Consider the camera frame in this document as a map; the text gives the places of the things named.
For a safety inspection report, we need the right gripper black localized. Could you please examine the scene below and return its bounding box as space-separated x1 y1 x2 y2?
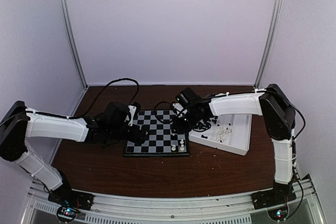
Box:
171 108 200 134

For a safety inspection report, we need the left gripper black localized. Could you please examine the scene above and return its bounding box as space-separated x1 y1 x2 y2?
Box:
108 123 151 144

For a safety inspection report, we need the black white chessboard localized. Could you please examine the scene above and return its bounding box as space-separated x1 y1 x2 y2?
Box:
123 110 190 157

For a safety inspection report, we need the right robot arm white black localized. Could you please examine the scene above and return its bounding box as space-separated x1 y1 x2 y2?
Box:
172 84 296 204

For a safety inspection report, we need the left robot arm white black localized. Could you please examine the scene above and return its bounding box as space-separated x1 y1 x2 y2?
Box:
1 101 150 205

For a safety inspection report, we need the black chess pieces lower cluster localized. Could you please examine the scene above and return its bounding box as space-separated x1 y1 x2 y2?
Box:
193 122 212 132

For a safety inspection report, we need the white chess pieces pile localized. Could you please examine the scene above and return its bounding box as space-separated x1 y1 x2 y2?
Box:
213 123 233 143

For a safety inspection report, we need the left controller board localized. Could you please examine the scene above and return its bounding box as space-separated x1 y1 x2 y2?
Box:
56 206 78 222

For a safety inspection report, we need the controller board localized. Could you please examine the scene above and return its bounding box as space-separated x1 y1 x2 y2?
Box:
56 206 78 222
267 207 289 222

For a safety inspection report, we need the right controller board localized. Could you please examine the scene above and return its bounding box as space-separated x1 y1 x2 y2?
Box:
267 207 289 222

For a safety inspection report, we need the white plastic tray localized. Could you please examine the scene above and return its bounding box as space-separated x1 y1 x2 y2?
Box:
188 114 252 156

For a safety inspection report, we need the right black cable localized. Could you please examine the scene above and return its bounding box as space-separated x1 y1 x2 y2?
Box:
153 101 182 124

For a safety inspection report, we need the black cable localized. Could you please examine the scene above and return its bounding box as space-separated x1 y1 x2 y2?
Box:
153 101 182 124
26 77 140 120

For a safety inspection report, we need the left black cable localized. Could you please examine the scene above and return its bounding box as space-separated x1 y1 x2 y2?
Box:
26 77 140 120

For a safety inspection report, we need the aluminium front rail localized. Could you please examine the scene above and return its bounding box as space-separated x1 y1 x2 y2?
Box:
18 178 327 223

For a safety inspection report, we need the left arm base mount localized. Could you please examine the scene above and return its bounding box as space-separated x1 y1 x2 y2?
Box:
48 172 94 210

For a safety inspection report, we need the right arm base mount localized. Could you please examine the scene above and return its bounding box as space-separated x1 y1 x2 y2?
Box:
251 181 297 210

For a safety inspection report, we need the right aluminium frame post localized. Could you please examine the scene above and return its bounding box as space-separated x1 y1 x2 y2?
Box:
253 0 284 88

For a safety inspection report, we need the aluminium frame post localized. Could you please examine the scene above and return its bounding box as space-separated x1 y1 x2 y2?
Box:
60 0 88 89
253 0 284 88

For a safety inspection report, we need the left aluminium frame post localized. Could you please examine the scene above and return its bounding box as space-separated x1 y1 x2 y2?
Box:
60 0 88 89

